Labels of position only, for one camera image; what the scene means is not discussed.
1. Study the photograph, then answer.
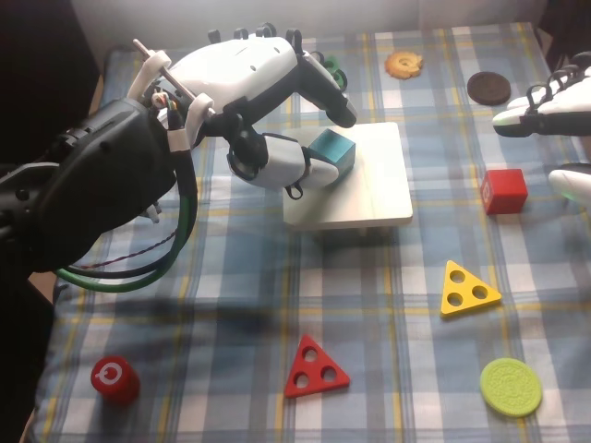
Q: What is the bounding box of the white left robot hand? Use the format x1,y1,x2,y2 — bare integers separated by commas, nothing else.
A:
168,22,359,202

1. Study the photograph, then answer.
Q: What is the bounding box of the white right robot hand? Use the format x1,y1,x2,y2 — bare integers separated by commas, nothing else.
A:
491,53,591,209

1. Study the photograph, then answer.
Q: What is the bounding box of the red wooden cube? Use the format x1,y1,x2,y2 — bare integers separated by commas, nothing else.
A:
479,168,528,216

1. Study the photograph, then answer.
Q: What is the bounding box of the teal wooden cube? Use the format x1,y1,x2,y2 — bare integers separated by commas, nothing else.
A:
308,128,356,179

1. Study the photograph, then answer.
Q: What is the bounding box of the green triangle block with holes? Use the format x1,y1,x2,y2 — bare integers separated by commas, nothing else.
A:
322,54,348,91

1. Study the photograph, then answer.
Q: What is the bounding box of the yellow triangle block with holes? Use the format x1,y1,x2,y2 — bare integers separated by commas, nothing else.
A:
440,259,503,319

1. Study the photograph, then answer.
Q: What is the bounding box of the red triangle block with holes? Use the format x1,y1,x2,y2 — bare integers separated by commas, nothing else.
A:
283,334,351,399

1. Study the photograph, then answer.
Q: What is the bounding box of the red cylinder block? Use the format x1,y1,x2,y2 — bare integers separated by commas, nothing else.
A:
90,354,141,406

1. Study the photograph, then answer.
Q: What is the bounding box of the dark brown round cookie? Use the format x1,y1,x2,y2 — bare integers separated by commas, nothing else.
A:
465,71,513,107

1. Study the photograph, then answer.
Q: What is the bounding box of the tan toy cookie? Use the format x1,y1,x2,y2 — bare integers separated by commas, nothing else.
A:
384,51,424,80

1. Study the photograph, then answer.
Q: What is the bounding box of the small white table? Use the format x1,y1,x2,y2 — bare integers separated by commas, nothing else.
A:
282,122,414,236

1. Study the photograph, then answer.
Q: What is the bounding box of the blue plaid cloth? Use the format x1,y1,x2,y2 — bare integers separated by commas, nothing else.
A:
34,22,591,443

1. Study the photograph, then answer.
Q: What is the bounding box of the green round cookie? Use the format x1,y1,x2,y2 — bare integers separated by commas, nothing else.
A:
478,357,543,419

